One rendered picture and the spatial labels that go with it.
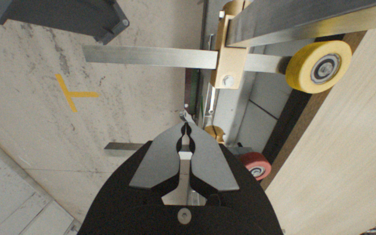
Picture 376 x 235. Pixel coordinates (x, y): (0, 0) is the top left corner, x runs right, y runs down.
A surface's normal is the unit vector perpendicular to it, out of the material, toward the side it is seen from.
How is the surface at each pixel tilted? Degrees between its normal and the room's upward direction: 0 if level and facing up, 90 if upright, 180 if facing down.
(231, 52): 0
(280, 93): 90
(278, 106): 90
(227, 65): 0
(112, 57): 0
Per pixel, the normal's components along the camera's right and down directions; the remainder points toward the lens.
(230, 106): 0.00, 0.47
